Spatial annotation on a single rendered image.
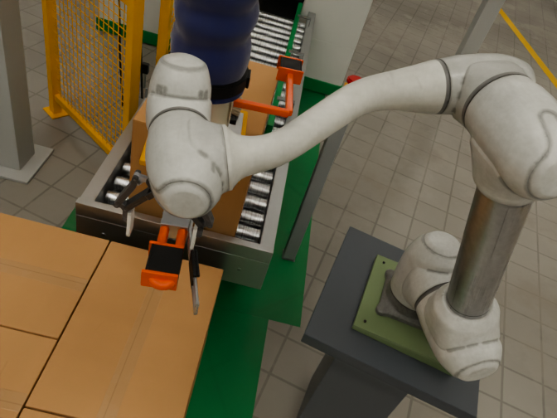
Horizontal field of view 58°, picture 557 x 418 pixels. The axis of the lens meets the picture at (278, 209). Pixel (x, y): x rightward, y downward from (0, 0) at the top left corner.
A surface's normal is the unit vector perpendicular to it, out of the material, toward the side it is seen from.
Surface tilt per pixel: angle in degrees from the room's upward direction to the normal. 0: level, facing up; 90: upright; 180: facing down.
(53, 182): 0
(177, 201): 92
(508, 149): 81
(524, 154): 72
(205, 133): 5
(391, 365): 0
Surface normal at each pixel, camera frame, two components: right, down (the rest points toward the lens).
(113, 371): 0.24, -0.71
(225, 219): -0.13, 0.65
